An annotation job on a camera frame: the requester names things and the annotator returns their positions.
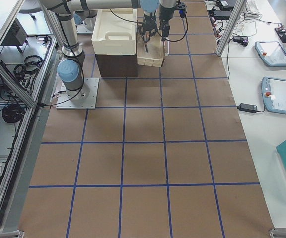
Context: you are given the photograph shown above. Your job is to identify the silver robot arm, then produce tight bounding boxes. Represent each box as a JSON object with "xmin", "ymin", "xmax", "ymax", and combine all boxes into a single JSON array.
[
  {"xmin": 138, "ymin": 0, "xmax": 159, "ymax": 45},
  {"xmin": 41, "ymin": 0, "xmax": 186, "ymax": 95}
]

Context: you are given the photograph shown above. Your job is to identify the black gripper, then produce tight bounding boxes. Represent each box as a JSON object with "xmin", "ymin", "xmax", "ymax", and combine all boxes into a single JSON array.
[
  {"xmin": 159, "ymin": 2, "xmax": 187, "ymax": 42},
  {"xmin": 138, "ymin": 16, "xmax": 158, "ymax": 42}
]

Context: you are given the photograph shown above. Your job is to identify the aluminium frame post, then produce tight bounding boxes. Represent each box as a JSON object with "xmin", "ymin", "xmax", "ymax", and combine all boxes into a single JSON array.
[{"xmin": 216, "ymin": 0, "xmax": 247, "ymax": 57}]

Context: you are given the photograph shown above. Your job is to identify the grey orange scissors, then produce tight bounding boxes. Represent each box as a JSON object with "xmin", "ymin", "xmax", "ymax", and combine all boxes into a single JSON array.
[{"xmin": 143, "ymin": 31, "xmax": 150, "ymax": 53}]

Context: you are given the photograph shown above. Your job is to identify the black power adapter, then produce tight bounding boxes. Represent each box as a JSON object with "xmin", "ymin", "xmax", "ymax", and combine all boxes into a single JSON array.
[{"xmin": 237, "ymin": 103, "xmax": 258, "ymax": 113}]

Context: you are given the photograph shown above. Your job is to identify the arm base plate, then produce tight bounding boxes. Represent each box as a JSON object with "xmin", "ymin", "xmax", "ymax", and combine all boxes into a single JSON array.
[{"xmin": 55, "ymin": 78, "xmax": 99, "ymax": 110}]

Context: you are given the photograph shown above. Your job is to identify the dark wooden drawer cabinet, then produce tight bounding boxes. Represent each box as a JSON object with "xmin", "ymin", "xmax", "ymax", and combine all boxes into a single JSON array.
[{"xmin": 95, "ymin": 54, "xmax": 138, "ymax": 78}]

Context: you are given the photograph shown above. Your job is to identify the blue teach pendant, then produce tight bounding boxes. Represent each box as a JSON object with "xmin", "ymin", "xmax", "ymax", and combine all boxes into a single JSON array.
[
  {"xmin": 254, "ymin": 41, "xmax": 286, "ymax": 67},
  {"xmin": 261, "ymin": 77, "xmax": 286, "ymax": 114}
]

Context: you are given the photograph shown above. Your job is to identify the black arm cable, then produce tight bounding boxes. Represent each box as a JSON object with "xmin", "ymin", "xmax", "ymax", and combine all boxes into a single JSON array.
[{"xmin": 109, "ymin": 4, "xmax": 189, "ymax": 43}]

